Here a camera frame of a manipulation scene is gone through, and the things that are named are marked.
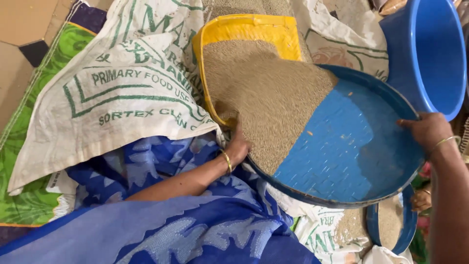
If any plain white bag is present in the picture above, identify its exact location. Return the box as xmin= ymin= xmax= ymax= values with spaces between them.
xmin=361 ymin=245 xmax=415 ymax=264

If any grain in small sieve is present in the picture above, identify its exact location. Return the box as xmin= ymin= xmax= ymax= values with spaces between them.
xmin=377 ymin=194 xmax=404 ymax=251

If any small blue round sieve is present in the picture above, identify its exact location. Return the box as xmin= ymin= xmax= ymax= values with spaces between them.
xmin=366 ymin=184 xmax=418 ymax=256

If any green patterned floor mat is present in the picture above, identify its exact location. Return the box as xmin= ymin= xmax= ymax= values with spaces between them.
xmin=0 ymin=22 xmax=99 ymax=227

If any pink floral cloth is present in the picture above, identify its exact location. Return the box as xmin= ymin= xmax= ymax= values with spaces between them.
xmin=410 ymin=161 xmax=433 ymax=191

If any gold bangle on left wrist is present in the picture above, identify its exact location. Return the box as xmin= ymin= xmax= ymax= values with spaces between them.
xmin=220 ymin=148 xmax=233 ymax=174

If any yellow plastic tub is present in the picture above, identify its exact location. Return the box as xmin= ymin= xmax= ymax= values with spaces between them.
xmin=192 ymin=14 xmax=303 ymax=129

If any blue patterned sari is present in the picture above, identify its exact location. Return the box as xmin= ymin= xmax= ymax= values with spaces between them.
xmin=0 ymin=131 xmax=323 ymax=264

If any loose grain on sack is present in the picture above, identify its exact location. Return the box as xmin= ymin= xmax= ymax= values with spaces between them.
xmin=334 ymin=207 xmax=369 ymax=247

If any heap of brown grain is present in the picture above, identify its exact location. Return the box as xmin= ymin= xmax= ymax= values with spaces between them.
xmin=203 ymin=40 xmax=339 ymax=176

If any person's right hand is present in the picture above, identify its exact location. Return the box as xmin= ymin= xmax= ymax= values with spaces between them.
xmin=397 ymin=112 xmax=455 ymax=152

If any large blue round sieve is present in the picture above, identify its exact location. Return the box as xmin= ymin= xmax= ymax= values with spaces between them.
xmin=244 ymin=64 xmax=426 ymax=209

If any person's left hand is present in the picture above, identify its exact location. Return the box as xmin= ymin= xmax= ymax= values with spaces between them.
xmin=224 ymin=120 xmax=252 ymax=172

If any gold bangle on right wrist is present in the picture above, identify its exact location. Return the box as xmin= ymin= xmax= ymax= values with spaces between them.
xmin=429 ymin=135 xmax=462 ymax=154

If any blue plastic bucket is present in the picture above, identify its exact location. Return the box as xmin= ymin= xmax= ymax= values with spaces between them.
xmin=379 ymin=0 xmax=468 ymax=122

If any gold bangle on wrist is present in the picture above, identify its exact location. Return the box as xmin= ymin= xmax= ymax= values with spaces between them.
xmin=220 ymin=148 xmax=233 ymax=174
xmin=429 ymin=135 xmax=462 ymax=154

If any white sack with green print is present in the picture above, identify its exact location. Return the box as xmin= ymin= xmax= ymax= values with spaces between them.
xmin=289 ymin=0 xmax=390 ymax=83
xmin=266 ymin=183 xmax=374 ymax=264
xmin=7 ymin=0 xmax=225 ymax=196

